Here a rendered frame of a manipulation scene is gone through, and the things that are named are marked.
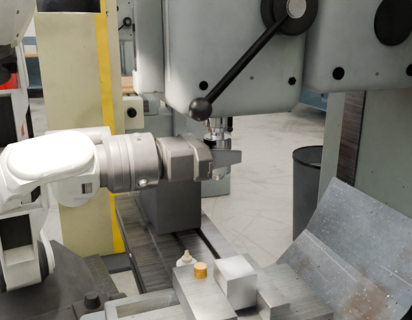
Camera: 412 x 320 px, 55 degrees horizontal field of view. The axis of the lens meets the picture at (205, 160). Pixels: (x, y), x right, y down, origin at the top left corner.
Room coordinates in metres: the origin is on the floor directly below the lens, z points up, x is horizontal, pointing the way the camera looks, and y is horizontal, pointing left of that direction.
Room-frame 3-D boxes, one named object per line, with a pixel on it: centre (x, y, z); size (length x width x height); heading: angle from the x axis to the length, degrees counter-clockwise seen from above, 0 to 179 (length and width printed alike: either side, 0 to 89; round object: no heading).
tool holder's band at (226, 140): (0.63, -0.02, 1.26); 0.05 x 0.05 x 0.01
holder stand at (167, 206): (1.02, 0.11, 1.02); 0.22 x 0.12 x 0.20; 21
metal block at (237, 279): (0.55, -0.05, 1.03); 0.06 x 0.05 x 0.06; 19
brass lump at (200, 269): (0.57, 0.01, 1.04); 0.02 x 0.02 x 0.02
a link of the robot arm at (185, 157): (0.60, 0.07, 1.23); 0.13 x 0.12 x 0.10; 20
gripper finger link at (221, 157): (0.60, -0.03, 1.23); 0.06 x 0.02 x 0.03; 110
